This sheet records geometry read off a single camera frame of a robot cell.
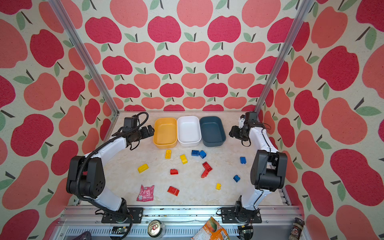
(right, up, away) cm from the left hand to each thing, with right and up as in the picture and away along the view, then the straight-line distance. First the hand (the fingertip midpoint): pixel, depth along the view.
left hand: (150, 132), depth 94 cm
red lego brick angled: (+34, -24, -7) cm, 42 cm away
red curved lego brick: (+16, -24, -6) cm, 29 cm away
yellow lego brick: (-3, -22, -4) cm, 23 cm away
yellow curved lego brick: (+21, -18, +1) cm, 28 cm away
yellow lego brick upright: (+11, -15, +3) cm, 18 cm away
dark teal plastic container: (+41, 0, +15) cm, 44 cm away
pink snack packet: (+1, -33, -13) cm, 36 cm away
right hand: (+55, -2, -1) cm, 55 cm away
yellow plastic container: (+7, -1, +13) cm, 15 cm away
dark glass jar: (+75, -44, -26) cm, 91 cm away
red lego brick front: (+16, -32, -12) cm, 38 cm away
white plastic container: (+24, 0, +15) cm, 28 cm away
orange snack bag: (+36, -45, -25) cm, 63 cm away
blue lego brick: (+52, -26, -10) cm, 59 cm away
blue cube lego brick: (+33, -15, +2) cm, 36 cm away
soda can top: (+11, -39, -32) cm, 52 cm away
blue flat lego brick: (+28, -14, +2) cm, 32 cm away
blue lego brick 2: (+60, -18, +2) cm, 62 cm away
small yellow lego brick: (+41, -31, -11) cm, 52 cm away
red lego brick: (+35, -21, -3) cm, 41 cm away
